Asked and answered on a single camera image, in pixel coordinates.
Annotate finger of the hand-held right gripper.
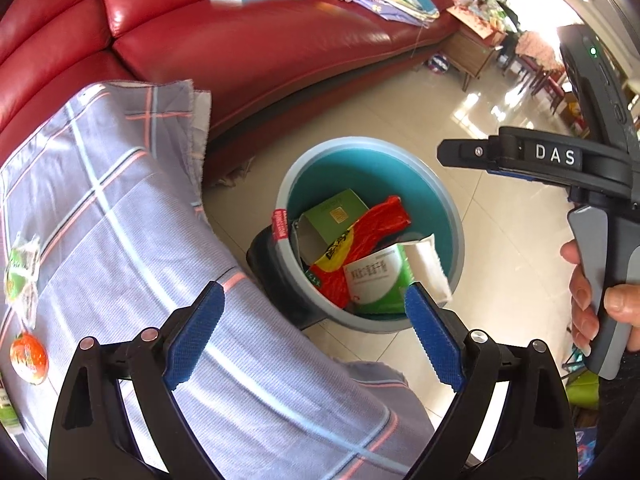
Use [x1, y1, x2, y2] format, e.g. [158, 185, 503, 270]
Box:
[484, 167, 568, 188]
[436, 137, 502, 171]

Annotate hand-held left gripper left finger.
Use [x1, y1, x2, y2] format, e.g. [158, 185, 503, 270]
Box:
[47, 280, 226, 480]

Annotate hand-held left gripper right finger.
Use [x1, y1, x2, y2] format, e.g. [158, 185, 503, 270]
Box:
[404, 282, 581, 480]

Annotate grey teal bin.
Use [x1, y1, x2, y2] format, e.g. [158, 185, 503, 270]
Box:
[276, 136, 464, 333]

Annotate white paper packet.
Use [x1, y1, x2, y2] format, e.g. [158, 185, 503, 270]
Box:
[400, 233, 453, 306]

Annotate white green medicine box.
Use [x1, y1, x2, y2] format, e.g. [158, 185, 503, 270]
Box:
[344, 245, 416, 315]

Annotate red snack bag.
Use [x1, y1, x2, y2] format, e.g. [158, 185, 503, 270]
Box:
[305, 196, 412, 309]

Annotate green paper box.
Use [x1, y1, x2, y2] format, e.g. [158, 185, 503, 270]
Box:
[292, 188, 371, 266]

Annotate person's right hand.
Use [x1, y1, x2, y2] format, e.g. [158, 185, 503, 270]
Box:
[560, 240, 640, 358]

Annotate grey plaid cloth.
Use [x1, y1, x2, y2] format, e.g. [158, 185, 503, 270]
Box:
[0, 79, 436, 480]

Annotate wooden side table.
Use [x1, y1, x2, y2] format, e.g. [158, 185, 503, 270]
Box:
[445, 5, 506, 93]

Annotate table with pink cloth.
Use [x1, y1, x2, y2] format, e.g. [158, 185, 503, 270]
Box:
[515, 30, 563, 73]

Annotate green plastic object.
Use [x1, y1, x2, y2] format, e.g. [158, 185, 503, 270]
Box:
[567, 375, 601, 409]

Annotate orange round packet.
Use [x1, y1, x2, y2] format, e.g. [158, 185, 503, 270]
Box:
[10, 332, 49, 386]

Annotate green white sachet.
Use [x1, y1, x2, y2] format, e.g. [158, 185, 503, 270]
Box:
[4, 234, 42, 313]

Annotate white green tube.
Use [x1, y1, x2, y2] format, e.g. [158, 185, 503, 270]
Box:
[0, 375, 23, 436]

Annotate red leather sofa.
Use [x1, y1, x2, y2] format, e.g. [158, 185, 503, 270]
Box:
[0, 0, 461, 186]

